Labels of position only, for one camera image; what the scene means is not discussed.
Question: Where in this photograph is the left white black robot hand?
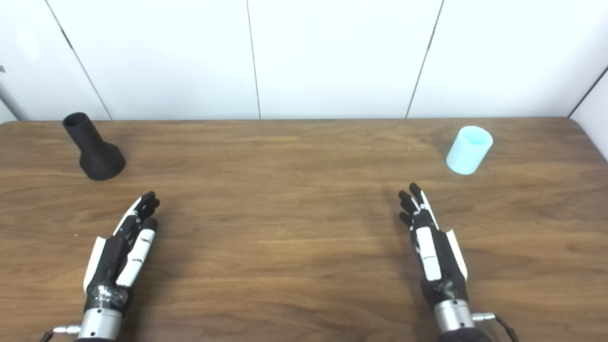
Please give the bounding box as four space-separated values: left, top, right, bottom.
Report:
83 191 161 315

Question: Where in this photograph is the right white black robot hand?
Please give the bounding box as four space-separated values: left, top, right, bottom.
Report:
398 182 469 310

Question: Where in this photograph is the black funnel-shaped nozzle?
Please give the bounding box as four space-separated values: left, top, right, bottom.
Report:
62 112 126 181

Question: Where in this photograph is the light blue cylinder cup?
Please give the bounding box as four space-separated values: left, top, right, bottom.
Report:
446 125 494 175

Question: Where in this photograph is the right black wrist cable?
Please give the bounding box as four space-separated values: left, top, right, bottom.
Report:
472 312 521 342

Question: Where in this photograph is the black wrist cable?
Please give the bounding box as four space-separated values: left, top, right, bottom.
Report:
39 324 82 342
472 312 521 342

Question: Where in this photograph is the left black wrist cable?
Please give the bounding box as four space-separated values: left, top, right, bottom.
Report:
39 324 82 342

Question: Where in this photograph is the gray wall corner post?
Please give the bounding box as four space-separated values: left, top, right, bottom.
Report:
0 66 30 122

